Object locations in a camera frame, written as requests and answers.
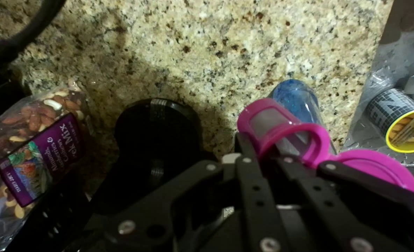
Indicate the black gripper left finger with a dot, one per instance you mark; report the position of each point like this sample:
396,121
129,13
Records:
263,232

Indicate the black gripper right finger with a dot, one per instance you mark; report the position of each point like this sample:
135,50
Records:
338,227

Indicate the pink reusable coffee pod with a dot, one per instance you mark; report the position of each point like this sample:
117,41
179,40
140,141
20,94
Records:
276,131

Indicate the clear bag with pods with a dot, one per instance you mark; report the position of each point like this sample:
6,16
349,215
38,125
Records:
384,118

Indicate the clear plastic water bottle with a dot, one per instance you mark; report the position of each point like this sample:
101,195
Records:
301,101

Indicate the black coffee maker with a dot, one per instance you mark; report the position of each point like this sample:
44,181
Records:
157,141

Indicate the clear bag of nuts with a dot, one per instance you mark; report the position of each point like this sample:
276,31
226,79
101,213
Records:
41,136

